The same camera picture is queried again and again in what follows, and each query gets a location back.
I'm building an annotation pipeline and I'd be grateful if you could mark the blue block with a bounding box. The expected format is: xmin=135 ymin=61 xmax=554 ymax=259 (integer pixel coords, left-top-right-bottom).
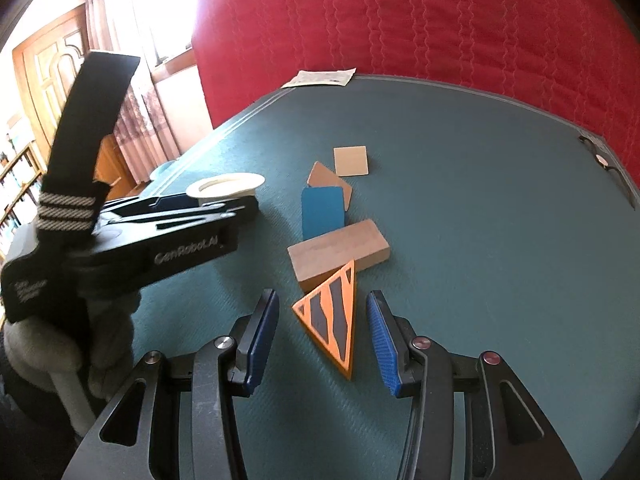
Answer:
xmin=301 ymin=186 xmax=347 ymax=241

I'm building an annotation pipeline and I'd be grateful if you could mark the bookshelf with books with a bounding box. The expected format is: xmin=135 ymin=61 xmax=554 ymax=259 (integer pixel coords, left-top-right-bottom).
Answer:
xmin=0 ymin=115 xmax=46 ymax=256

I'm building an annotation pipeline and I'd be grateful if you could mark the tan wooden block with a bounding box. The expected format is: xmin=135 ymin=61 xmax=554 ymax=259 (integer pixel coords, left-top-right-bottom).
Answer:
xmin=306 ymin=161 xmax=354 ymax=212

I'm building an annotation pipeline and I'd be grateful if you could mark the printed paper sheet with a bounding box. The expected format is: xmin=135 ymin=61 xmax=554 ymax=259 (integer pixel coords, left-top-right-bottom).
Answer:
xmin=281 ymin=67 xmax=357 ymax=89

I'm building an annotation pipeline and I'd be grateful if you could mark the orange striped triangular block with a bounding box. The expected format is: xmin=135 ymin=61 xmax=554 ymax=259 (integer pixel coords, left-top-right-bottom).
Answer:
xmin=292 ymin=259 xmax=357 ymax=380

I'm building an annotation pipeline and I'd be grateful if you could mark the rectangular wooden block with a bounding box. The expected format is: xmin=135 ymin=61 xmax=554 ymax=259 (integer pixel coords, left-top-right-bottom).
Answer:
xmin=287 ymin=219 xmax=391 ymax=295

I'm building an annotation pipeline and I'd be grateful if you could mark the patterned curtain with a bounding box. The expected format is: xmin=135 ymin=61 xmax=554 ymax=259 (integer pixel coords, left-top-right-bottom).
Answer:
xmin=82 ymin=0 xmax=181 ymax=171

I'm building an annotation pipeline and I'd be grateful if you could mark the thin tan square tile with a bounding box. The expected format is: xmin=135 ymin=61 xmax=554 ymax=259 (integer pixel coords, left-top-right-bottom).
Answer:
xmin=333 ymin=146 xmax=370 ymax=177

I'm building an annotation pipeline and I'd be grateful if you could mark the person's left hand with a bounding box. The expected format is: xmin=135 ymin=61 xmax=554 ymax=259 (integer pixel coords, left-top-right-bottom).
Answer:
xmin=6 ymin=291 xmax=144 ymax=397

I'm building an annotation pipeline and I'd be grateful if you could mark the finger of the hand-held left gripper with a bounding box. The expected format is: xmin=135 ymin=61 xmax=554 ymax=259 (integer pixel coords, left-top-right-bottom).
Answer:
xmin=100 ymin=196 xmax=261 ymax=249
xmin=102 ymin=192 xmax=202 ymax=217

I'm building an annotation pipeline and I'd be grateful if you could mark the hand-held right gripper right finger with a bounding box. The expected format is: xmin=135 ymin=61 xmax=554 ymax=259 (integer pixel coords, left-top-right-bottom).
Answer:
xmin=366 ymin=290 xmax=583 ymax=480

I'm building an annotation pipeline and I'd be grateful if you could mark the wooden door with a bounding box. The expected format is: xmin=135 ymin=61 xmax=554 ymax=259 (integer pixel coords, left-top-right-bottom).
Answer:
xmin=12 ymin=2 xmax=136 ymax=196

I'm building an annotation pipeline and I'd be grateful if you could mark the window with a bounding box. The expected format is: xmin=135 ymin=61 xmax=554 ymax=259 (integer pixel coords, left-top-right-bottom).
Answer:
xmin=125 ymin=0 xmax=201 ymax=68

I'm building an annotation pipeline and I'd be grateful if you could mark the red quilted blanket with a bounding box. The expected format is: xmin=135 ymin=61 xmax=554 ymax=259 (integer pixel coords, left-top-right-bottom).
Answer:
xmin=191 ymin=0 xmax=640 ymax=206

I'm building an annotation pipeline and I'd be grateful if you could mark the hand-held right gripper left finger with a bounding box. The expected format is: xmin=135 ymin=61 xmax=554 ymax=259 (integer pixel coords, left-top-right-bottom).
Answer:
xmin=62 ymin=288 xmax=281 ymax=480

